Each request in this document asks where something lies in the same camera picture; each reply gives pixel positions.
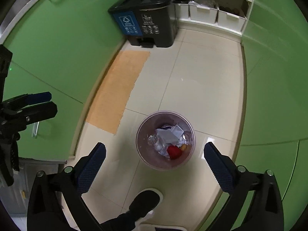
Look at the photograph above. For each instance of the white storage box left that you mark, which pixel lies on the white storage box left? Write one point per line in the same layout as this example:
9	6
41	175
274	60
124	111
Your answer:
203	13

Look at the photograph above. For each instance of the black and blue recycling bin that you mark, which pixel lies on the black and blue recycling bin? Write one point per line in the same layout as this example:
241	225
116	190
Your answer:
146	23

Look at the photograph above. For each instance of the crumpled white paper trash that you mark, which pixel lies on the crumpled white paper trash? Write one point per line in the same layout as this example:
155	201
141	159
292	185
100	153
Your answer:
172	136

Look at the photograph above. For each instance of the clear plastic water bottle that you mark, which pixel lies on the clear plastic water bottle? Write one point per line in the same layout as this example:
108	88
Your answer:
157	143

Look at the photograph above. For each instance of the white open shelf unit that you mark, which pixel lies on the white open shelf unit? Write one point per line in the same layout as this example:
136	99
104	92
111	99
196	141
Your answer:
231	6

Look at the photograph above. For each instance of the white storage box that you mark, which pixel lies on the white storage box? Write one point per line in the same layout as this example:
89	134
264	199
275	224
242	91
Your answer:
231	21
203	13

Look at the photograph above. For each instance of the left black shoe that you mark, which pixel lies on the left black shoe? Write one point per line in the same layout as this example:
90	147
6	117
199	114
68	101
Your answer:
146	201

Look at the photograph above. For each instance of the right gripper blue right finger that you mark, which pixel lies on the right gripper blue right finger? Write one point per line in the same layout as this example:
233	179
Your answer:
221	166

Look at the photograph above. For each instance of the white storage box right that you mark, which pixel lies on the white storage box right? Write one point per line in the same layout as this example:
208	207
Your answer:
231	21

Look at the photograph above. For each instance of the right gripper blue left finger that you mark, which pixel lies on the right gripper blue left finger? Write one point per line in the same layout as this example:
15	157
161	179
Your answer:
88	167

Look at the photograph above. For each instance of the pink round waste basket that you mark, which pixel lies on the pink round waste basket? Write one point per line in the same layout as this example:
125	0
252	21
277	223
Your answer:
148	126

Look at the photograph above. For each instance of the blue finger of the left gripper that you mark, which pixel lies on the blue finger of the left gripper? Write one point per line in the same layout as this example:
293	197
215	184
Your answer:
34	114
28	99

